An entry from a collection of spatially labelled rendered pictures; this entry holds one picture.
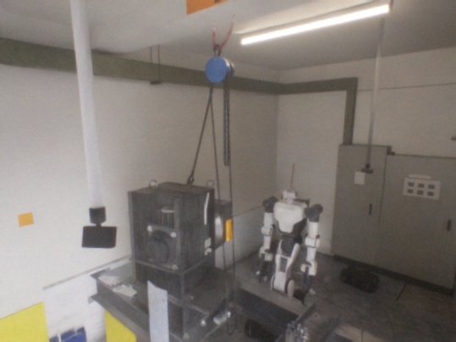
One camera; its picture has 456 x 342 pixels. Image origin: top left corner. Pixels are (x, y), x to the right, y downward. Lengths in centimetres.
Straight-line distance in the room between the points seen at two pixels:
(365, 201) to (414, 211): 56
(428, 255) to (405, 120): 167
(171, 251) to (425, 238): 331
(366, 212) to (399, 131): 113
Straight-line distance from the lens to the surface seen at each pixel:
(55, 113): 289
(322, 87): 484
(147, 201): 221
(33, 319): 315
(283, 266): 302
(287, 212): 280
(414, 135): 459
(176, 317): 251
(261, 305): 288
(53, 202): 294
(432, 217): 447
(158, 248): 210
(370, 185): 452
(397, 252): 468
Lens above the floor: 213
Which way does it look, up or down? 11 degrees down
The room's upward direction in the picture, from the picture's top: straight up
